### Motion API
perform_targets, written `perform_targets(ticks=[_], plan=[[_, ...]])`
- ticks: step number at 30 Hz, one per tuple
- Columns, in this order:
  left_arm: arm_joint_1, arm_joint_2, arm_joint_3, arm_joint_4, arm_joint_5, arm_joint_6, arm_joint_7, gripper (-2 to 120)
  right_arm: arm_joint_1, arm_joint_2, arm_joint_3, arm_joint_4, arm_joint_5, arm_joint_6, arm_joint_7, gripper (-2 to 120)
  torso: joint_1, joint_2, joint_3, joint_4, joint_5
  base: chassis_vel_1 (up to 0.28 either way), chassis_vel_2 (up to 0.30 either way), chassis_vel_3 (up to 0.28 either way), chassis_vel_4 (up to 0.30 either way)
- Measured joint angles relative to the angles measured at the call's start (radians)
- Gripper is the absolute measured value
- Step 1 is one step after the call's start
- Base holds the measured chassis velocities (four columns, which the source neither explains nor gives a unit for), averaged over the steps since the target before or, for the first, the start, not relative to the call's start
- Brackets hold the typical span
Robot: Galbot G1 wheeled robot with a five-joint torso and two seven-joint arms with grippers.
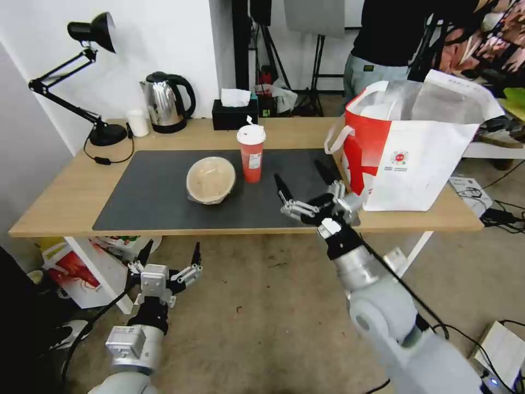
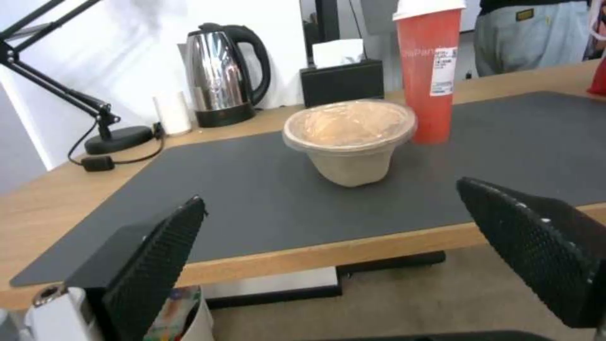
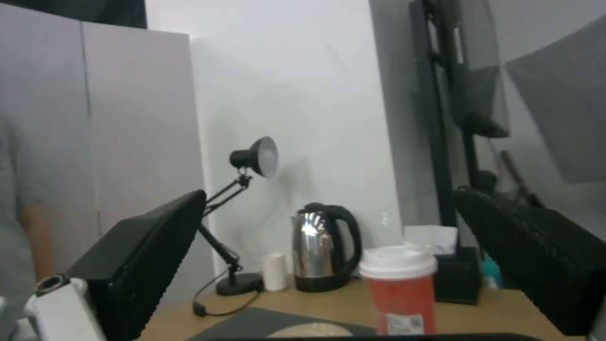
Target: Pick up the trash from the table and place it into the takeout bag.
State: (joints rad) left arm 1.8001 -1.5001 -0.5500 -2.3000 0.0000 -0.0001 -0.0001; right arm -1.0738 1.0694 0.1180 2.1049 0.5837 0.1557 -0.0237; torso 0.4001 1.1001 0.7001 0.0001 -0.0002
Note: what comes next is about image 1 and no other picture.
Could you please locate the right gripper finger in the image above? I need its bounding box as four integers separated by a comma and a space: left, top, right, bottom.
313, 159, 364, 214
273, 173, 320, 219

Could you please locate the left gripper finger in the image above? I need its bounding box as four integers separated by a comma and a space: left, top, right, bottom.
171, 241, 204, 288
126, 239, 155, 275

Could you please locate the colourful printed bag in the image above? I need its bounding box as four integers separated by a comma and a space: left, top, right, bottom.
98, 234, 163, 263

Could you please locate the white and red takeout bag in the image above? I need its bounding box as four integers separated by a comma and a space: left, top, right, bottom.
324, 68, 506, 212

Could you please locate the red drink cup with lid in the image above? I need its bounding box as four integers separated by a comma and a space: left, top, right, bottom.
236, 116, 266, 184

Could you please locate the black desk mat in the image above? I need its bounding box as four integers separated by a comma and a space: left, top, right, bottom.
91, 149, 361, 231

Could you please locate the red and white cardboard box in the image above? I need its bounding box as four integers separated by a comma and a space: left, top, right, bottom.
40, 242, 128, 309

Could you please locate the paper bowl with clear lid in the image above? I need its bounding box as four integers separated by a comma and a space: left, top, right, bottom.
186, 155, 238, 206

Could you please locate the black and white shoe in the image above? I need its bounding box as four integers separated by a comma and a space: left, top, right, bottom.
49, 319, 92, 350

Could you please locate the black tissue box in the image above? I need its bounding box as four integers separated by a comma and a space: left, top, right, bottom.
211, 98, 260, 131

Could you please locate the black light stand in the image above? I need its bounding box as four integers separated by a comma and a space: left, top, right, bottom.
299, 32, 329, 118

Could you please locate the white tissue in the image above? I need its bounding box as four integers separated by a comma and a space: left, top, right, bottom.
220, 88, 252, 108

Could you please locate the red bottle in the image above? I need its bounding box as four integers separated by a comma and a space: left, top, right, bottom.
255, 65, 275, 99

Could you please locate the black desk lamp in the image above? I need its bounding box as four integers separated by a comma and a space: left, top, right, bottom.
27, 11, 129, 147

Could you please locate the black bulky object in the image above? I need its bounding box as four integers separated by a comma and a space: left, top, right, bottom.
0, 245, 62, 394

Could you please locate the white cup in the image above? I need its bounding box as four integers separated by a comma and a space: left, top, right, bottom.
125, 109, 150, 137

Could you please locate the black tripod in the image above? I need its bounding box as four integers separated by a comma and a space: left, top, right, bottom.
250, 20, 290, 90

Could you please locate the steel electric kettle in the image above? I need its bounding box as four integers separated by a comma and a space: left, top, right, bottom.
140, 72, 197, 134

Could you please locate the person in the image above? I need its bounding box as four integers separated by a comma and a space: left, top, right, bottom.
342, 0, 436, 117

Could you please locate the grey softbox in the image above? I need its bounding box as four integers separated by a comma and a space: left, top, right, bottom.
283, 0, 347, 40

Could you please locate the black power adapter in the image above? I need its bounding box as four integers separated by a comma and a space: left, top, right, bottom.
482, 207, 525, 227

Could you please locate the white bench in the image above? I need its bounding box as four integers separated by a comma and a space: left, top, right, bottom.
461, 139, 525, 161

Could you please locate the white power box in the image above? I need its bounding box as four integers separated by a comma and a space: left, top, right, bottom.
467, 320, 525, 394

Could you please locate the colourful patterned fabric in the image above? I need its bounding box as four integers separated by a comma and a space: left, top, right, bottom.
441, 0, 525, 89

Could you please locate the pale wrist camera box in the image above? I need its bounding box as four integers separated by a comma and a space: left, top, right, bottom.
141, 264, 171, 303
317, 218, 342, 240

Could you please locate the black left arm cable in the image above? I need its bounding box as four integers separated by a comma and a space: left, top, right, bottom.
60, 283, 139, 394

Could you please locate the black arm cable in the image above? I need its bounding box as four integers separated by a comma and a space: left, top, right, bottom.
60, 283, 139, 394
352, 229, 452, 341

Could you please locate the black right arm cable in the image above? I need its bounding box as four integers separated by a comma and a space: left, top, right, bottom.
352, 229, 452, 341

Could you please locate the black lamp cable with switch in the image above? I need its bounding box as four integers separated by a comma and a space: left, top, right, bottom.
83, 127, 135, 166

